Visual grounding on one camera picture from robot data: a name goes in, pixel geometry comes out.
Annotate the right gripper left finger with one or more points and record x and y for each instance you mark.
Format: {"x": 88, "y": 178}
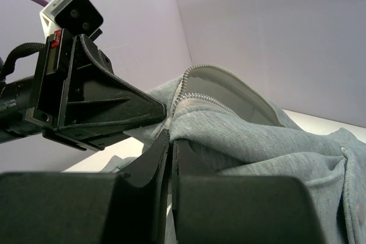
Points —
{"x": 124, "y": 207}

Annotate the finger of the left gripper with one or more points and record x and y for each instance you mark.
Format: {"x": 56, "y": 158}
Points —
{"x": 86, "y": 132}
{"x": 94, "y": 95}

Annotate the grey zip-up jacket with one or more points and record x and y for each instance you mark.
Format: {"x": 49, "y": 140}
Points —
{"x": 236, "y": 132}

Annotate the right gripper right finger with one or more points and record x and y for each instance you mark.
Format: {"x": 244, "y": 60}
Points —
{"x": 211, "y": 208}

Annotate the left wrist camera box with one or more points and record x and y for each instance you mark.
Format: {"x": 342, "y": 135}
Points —
{"x": 76, "y": 16}

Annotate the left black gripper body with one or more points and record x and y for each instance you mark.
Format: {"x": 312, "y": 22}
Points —
{"x": 48, "y": 88}

